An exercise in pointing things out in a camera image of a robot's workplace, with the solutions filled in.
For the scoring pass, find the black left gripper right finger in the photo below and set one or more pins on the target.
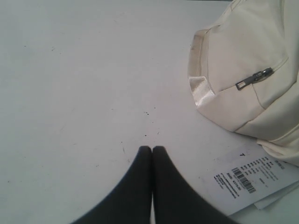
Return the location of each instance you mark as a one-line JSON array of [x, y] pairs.
[[175, 201]]

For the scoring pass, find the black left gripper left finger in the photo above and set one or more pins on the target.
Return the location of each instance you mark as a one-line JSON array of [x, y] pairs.
[[130, 200]]

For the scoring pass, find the cream duffel bag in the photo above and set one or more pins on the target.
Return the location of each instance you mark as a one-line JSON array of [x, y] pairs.
[[243, 73]]

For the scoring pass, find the white paper hang tag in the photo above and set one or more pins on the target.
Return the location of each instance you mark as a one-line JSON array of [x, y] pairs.
[[245, 176]]

